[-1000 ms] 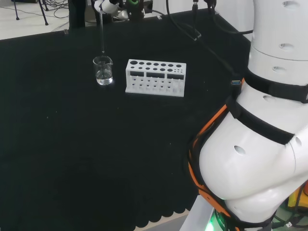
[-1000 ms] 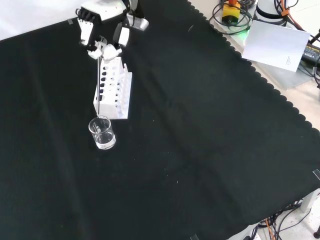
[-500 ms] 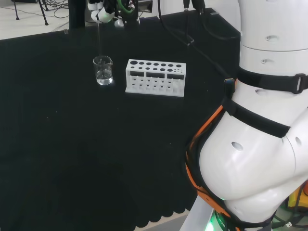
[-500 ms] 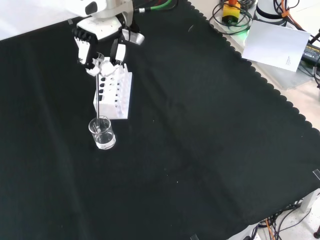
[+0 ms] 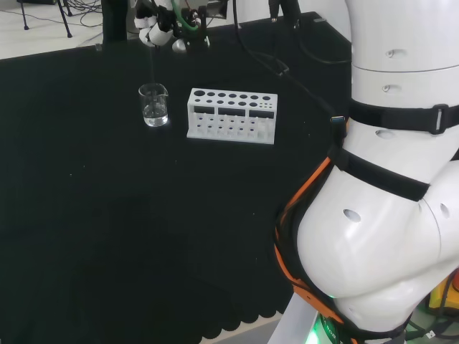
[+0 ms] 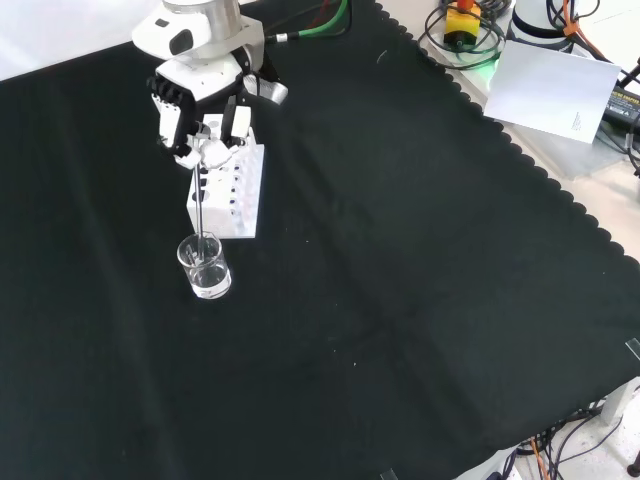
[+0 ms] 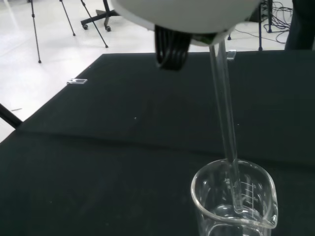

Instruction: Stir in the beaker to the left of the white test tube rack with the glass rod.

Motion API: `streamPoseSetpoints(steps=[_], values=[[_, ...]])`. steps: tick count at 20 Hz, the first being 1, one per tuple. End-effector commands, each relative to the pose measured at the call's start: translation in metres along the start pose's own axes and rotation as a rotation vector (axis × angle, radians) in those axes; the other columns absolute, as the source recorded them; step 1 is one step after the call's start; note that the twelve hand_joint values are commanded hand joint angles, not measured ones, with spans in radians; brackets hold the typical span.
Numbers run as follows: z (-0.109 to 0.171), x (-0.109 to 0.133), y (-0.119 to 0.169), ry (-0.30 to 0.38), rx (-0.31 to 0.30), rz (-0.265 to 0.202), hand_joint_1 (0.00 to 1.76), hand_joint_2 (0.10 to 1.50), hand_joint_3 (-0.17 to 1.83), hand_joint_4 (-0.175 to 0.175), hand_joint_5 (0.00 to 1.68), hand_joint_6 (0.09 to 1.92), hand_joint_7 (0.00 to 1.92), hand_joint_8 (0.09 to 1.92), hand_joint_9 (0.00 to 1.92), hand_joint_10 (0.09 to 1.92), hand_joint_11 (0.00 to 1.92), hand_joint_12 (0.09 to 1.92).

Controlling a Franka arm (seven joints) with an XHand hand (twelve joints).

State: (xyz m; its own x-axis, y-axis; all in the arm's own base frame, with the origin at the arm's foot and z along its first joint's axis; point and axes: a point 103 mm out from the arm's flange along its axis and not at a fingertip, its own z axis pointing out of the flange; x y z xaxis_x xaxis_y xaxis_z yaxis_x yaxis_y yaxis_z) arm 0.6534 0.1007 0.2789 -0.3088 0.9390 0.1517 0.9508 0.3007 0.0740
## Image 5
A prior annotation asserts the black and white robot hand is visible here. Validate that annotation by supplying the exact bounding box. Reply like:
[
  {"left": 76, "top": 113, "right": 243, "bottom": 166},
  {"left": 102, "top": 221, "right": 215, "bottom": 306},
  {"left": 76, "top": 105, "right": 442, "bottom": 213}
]
[{"left": 134, "top": 0, "right": 188, "bottom": 54}]

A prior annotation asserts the clear glass beaker with water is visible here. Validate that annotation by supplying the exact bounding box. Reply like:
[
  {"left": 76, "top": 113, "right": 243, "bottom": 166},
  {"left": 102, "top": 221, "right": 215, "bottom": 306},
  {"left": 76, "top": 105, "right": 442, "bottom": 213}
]
[{"left": 138, "top": 82, "right": 170, "bottom": 128}]

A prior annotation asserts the white test tube rack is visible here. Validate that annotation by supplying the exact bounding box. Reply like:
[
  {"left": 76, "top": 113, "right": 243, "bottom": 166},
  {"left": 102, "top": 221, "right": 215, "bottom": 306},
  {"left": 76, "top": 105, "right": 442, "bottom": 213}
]
[{"left": 186, "top": 87, "right": 279, "bottom": 146}]

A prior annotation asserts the person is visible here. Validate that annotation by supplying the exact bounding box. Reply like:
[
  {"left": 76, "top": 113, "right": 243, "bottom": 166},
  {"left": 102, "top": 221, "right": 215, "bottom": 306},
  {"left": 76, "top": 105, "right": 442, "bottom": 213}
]
[{"left": 101, "top": 0, "right": 129, "bottom": 43}]

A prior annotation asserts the dark tripod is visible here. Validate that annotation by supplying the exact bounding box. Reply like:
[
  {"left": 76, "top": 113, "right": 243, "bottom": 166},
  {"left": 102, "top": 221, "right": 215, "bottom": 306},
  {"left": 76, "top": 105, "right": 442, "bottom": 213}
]
[{"left": 16, "top": 0, "right": 75, "bottom": 39}]

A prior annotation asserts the black bench cloth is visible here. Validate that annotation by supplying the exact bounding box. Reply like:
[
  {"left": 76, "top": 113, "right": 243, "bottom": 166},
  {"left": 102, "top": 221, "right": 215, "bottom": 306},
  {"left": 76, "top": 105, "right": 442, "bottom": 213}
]
[{"left": 0, "top": 11, "right": 355, "bottom": 342}]

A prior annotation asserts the yellow stop button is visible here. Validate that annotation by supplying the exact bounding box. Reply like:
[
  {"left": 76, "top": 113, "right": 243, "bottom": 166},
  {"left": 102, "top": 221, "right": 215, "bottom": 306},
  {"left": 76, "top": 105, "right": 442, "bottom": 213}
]
[{"left": 427, "top": 273, "right": 459, "bottom": 318}]

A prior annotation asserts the green cable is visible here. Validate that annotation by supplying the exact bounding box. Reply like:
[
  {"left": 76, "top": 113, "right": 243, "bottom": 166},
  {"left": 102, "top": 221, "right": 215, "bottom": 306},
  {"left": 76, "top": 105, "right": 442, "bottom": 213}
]
[{"left": 169, "top": 0, "right": 202, "bottom": 35}]

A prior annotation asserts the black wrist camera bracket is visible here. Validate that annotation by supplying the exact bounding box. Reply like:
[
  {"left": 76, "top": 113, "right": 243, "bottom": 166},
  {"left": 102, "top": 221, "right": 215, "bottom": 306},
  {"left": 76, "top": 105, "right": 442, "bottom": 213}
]
[{"left": 180, "top": 5, "right": 212, "bottom": 49}]

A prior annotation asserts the long black cable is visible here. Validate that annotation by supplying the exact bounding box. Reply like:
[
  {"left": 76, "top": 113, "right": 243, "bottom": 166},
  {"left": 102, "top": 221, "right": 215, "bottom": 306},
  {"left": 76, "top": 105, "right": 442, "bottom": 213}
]
[{"left": 232, "top": 0, "right": 348, "bottom": 144}]

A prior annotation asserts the looped black cable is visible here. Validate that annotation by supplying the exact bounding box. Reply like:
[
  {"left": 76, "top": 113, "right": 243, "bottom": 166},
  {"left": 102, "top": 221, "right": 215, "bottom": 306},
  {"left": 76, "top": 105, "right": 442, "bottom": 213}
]
[{"left": 291, "top": 14, "right": 354, "bottom": 67}]

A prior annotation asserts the orange cable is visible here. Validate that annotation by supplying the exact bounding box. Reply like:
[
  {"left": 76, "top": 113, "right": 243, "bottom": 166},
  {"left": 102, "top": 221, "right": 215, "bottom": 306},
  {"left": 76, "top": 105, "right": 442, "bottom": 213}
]
[{"left": 273, "top": 155, "right": 356, "bottom": 344}]

